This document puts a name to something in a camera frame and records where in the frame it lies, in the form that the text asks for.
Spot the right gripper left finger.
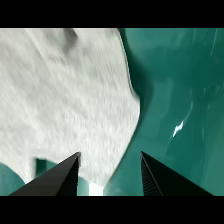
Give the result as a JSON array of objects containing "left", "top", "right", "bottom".
[{"left": 9, "top": 151, "right": 82, "bottom": 197}]

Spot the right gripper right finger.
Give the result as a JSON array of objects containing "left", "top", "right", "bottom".
[{"left": 140, "top": 151, "right": 214, "bottom": 197}]

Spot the white garment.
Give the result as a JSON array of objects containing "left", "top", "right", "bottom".
[{"left": 0, "top": 27, "right": 141, "bottom": 188}]

